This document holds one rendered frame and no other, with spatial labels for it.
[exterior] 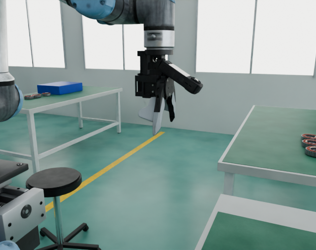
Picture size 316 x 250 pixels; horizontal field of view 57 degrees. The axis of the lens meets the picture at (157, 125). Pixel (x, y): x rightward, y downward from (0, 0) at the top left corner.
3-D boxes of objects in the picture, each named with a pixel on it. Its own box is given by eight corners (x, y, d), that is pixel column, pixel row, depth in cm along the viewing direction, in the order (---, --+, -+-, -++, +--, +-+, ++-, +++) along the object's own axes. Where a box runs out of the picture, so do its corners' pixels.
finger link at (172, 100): (158, 112, 86) (152, 89, 79) (178, 114, 84) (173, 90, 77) (156, 120, 84) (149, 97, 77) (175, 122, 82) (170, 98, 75)
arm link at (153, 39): (178, 31, 72) (168, 29, 65) (177, 50, 74) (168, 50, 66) (150, 31, 75) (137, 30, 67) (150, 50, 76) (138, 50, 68)
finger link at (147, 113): (136, 133, 71) (144, 99, 74) (159, 136, 69) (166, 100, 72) (132, 129, 68) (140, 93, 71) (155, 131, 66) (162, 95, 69)
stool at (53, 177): (5, 261, 190) (-7, 183, 176) (58, 221, 234) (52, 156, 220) (71, 287, 169) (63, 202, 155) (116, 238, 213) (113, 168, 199)
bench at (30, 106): (-19, 163, 353) (-30, 103, 334) (80, 126, 521) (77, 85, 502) (36, 176, 318) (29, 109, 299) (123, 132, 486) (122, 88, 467)
